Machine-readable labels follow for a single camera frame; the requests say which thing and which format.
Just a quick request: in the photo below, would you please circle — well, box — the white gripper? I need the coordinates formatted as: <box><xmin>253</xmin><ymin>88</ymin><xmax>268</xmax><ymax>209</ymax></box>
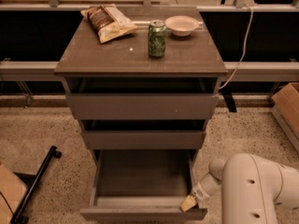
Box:
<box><xmin>180</xmin><ymin>183</ymin><xmax>210</xmax><ymax>212</ymax></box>

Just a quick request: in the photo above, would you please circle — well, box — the grey bottom drawer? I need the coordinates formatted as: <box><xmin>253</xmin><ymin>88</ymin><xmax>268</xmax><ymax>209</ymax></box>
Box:
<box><xmin>80</xmin><ymin>149</ymin><xmax>207</xmax><ymax>221</ymax></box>

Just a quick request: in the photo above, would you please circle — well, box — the grey drawer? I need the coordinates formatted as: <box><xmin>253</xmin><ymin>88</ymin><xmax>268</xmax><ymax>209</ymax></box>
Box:
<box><xmin>81</xmin><ymin>131</ymin><xmax>206</xmax><ymax>149</ymax></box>
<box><xmin>80</xmin><ymin>149</ymin><xmax>207</xmax><ymax>221</ymax></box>
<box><xmin>66</xmin><ymin>93</ymin><xmax>219</xmax><ymax>120</ymax></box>

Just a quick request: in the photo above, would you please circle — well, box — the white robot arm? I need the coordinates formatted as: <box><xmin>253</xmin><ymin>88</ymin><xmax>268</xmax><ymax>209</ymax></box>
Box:
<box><xmin>180</xmin><ymin>153</ymin><xmax>299</xmax><ymax>224</ymax></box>

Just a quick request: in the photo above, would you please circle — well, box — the grey middle drawer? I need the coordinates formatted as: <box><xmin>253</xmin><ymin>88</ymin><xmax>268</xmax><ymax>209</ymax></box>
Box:
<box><xmin>81</xmin><ymin>131</ymin><xmax>206</xmax><ymax>149</ymax></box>

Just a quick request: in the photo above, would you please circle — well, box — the grey drawer cabinet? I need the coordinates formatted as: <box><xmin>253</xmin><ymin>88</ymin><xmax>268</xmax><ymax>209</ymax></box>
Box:
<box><xmin>53</xmin><ymin>5</ymin><xmax>229</xmax><ymax>176</ymax></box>

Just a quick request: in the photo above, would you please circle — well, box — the grey top drawer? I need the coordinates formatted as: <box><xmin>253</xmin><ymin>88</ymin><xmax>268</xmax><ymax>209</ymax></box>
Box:
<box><xmin>66</xmin><ymin>93</ymin><xmax>219</xmax><ymax>120</ymax></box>

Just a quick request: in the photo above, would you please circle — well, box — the cardboard box right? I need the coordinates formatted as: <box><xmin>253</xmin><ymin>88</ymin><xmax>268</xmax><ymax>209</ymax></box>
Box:
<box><xmin>272</xmin><ymin>82</ymin><xmax>299</xmax><ymax>153</ymax></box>

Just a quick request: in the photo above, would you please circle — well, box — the black stand leg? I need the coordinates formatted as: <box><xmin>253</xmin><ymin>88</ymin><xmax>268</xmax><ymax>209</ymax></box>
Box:
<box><xmin>9</xmin><ymin>146</ymin><xmax>62</xmax><ymax>224</ymax></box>

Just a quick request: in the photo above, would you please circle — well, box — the green soda can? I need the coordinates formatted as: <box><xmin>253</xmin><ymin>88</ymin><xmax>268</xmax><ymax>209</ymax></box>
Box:
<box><xmin>148</xmin><ymin>20</ymin><xmax>166</xmax><ymax>58</ymax></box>

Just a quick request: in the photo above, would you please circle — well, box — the white bowl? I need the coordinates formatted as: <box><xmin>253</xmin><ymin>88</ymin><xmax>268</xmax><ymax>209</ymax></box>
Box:
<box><xmin>164</xmin><ymin>16</ymin><xmax>199</xmax><ymax>36</ymax></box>

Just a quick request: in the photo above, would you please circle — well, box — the wooden board left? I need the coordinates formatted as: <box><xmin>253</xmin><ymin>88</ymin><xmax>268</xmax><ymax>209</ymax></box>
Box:
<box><xmin>0</xmin><ymin>163</ymin><xmax>27</xmax><ymax>224</ymax></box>

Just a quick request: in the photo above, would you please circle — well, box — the brown chip bag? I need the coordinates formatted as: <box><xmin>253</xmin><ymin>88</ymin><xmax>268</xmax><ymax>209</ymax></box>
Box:
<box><xmin>80</xmin><ymin>4</ymin><xmax>138</xmax><ymax>44</ymax></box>

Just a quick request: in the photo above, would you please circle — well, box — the metal window rail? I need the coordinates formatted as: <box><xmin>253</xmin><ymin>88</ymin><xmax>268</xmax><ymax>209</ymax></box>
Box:
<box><xmin>0</xmin><ymin>62</ymin><xmax>299</xmax><ymax>82</ymax></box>

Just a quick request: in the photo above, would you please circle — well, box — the white cable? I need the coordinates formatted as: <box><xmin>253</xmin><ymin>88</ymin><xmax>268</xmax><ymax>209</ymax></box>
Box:
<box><xmin>218</xmin><ymin>4</ymin><xmax>254</xmax><ymax>91</ymax></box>

